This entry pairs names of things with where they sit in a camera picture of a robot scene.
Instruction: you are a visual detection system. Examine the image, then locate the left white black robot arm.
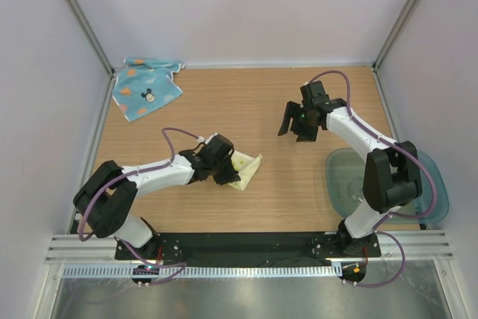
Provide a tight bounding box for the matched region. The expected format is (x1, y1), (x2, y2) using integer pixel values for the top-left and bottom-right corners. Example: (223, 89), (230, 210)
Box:
(73, 146), (240, 259)

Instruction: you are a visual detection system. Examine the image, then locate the aluminium frame rail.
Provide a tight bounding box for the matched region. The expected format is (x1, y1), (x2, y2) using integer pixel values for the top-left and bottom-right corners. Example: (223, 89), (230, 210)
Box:
(46, 230), (453, 267)

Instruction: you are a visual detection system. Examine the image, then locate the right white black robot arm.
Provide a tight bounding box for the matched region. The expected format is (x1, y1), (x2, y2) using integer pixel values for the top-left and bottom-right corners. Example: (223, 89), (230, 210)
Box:
(278, 99), (425, 256)

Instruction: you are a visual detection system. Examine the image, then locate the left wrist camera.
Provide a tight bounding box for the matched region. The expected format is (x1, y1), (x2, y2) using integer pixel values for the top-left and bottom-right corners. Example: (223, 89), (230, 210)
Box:
(198, 133), (234, 166)

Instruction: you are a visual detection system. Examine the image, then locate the blue cartoon mouse towel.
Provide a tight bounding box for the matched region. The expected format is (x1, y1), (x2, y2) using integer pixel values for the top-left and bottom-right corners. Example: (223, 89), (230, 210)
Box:
(112, 58), (184, 122)

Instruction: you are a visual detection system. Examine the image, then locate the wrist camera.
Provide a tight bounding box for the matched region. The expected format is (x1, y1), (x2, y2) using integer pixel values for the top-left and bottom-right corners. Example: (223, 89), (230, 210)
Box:
(299, 81), (347, 111)
(198, 133), (234, 166)

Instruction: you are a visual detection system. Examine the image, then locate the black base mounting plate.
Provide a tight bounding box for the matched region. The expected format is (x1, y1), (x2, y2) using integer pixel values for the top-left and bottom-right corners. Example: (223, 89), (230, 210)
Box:
(133, 232), (381, 263)

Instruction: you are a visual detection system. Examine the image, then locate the yellow green crocodile towel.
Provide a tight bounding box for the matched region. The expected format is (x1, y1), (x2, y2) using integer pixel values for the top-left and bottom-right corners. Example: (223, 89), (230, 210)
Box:
(229, 151), (263, 191)

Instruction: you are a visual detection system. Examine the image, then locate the teal transparent plastic tub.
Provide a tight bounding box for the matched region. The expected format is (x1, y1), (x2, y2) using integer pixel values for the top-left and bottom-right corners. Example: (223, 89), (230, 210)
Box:
(326, 148), (449, 224)

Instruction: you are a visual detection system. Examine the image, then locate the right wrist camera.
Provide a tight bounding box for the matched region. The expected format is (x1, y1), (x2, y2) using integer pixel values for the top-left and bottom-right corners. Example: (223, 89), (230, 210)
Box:
(299, 81), (347, 111)

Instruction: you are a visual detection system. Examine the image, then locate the white slotted cable duct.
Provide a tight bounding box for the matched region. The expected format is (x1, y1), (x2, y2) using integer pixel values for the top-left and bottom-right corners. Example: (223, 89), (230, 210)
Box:
(62, 263), (342, 279)

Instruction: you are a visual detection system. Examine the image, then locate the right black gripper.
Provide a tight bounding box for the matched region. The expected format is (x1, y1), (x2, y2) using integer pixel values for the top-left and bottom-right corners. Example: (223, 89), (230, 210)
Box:
(278, 101), (318, 143)

